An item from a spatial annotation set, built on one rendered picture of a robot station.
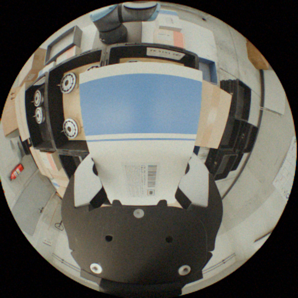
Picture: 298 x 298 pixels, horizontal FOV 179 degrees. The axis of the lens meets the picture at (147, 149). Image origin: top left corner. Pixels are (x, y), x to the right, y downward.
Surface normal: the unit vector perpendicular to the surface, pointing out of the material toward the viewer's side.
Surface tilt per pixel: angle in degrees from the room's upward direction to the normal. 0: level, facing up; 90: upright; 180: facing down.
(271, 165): 90
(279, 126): 90
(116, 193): 0
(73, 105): 0
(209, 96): 0
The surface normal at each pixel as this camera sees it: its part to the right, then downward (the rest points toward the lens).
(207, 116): 0.04, 0.48
